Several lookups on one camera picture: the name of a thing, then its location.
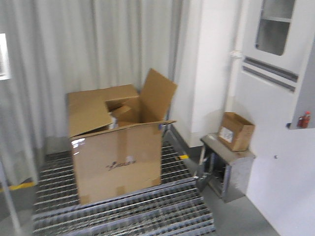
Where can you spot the stainless steel cabinet box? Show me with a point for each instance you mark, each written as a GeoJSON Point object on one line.
{"type": "Point", "coordinates": [226, 172]}

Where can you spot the white cabinet with window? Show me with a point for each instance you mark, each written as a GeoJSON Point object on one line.
{"type": "Point", "coordinates": [275, 86]}

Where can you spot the large cardboard box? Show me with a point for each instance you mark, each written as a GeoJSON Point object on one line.
{"type": "Point", "coordinates": [116, 137]}

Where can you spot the small cardboard box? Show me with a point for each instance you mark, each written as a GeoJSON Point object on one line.
{"type": "Point", "coordinates": [235, 132]}

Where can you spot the metal floor grating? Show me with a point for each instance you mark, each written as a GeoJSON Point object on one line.
{"type": "Point", "coordinates": [173, 208]}

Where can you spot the grey curtain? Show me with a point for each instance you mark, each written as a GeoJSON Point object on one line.
{"type": "Point", "coordinates": [60, 46]}

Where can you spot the red fire extinguisher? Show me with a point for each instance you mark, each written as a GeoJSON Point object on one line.
{"type": "Point", "coordinates": [304, 120]}

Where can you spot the sign stand with pole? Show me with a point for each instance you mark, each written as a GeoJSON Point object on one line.
{"type": "Point", "coordinates": [4, 70]}

